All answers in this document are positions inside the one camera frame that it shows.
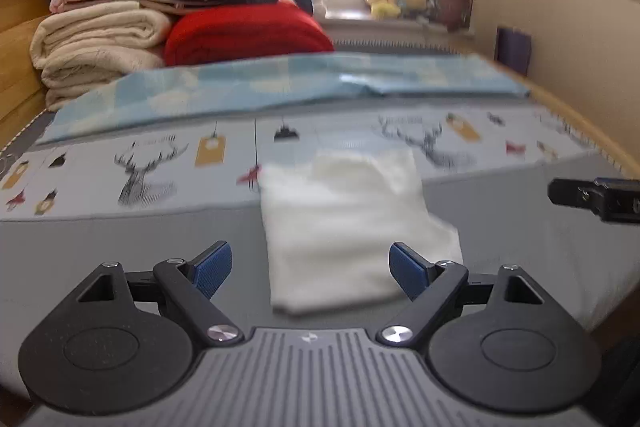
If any white small garment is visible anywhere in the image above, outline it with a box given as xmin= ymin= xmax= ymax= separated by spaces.
xmin=258 ymin=148 xmax=463 ymax=315

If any grey mattress cover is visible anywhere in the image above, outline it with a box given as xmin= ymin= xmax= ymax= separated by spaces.
xmin=0 ymin=38 xmax=640 ymax=408

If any deer print bed sheet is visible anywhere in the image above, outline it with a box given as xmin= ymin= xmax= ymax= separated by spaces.
xmin=1 ymin=104 xmax=593 ymax=221

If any light blue folded sheet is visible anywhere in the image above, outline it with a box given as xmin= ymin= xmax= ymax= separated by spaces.
xmin=38 ymin=52 xmax=528 ymax=144

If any cream folded blanket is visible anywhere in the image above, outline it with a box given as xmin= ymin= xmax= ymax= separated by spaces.
xmin=29 ymin=1 xmax=172 ymax=113

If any red folded blanket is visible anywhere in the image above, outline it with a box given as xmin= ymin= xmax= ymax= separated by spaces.
xmin=164 ymin=1 xmax=334 ymax=66

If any wooden bed frame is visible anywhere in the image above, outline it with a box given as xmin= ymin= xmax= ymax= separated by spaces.
xmin=1 ymin=0 xmax=639 ymax=179

